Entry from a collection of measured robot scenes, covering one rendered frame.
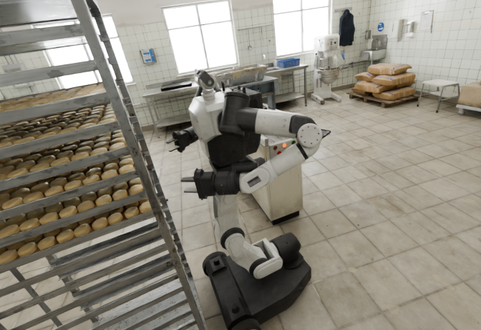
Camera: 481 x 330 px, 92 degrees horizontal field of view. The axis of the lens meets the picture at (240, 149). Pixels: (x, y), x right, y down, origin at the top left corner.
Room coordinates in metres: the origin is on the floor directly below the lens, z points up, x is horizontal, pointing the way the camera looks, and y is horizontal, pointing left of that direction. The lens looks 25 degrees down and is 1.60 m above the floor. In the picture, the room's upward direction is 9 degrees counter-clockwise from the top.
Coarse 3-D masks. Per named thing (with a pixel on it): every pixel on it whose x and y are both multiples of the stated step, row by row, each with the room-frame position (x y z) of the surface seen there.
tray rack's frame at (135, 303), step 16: (48, 256) 0.92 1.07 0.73; (16, 272) 0.72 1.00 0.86; (32, 288) 0.73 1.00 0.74; (160, 288) 1.07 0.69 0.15; (192, 288) 1.04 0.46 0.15; (128, 304) 1.00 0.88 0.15; (160, 304) 0.96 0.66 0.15; (96, 320) 0.92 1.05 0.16; (128, 320) 0.90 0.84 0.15; (160, 320) 0.87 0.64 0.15
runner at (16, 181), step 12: (96, 156) 0.69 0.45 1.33; (108, 156) 0.70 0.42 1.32; (120, 156) 0.71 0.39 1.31; (48, 168) 0.65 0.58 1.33; (60, 168) 0.66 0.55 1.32; (72, 168) 0.66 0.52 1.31; (0, 180) 0.61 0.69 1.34; (12, 180) 0.61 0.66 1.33; (24, 180) 0.62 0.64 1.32; (36, 180) 0.63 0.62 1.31
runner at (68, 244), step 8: (136, 216) 0.70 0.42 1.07; (144, 216) 0.71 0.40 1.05; (152, 216) 0.72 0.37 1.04; (112, 224) 0.68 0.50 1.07; (120, 224) 0.68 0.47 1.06; (128, 224) 0.69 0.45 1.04; (96, 232) 0.66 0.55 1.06; (104, 232) 0.66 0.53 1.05; (72, 240) 0.63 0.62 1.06; (80, 240) 0.64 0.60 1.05; (88, 240) 0.64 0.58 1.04; (48, 248) 0.61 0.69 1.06; (56, 248) 0.61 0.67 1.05; (64, 248) 0.62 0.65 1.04; (24, 256) 0.59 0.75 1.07; (32, 256) 0.59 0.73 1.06; (40, 256) 0.60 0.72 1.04; (8, 264) 0.57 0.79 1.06; (16, 264) 0.58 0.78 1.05; (24, 264) 0.58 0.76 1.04; (0, 272) 0.56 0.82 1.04
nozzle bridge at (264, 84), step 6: (264, 78) 2.53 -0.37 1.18; (270, 78) 2.48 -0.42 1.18; (276, 78) 2.42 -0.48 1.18; (240, 84) 2.38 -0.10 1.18; (246, 84) 2.33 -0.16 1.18; (252, 84) 2.33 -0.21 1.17; (258, 84) 2.44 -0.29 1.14; (264, 84) 2.46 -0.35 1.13; (270, 84) 2.48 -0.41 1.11; (276, 84) 2.40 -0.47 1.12; (264, 90) 2.46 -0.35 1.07; (270, 90) 2.48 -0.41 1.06; (276, 90) 2.40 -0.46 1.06; (264, 96) 2.40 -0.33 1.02; (270, 96) 2.54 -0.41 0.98; (270, 102) 2.55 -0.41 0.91
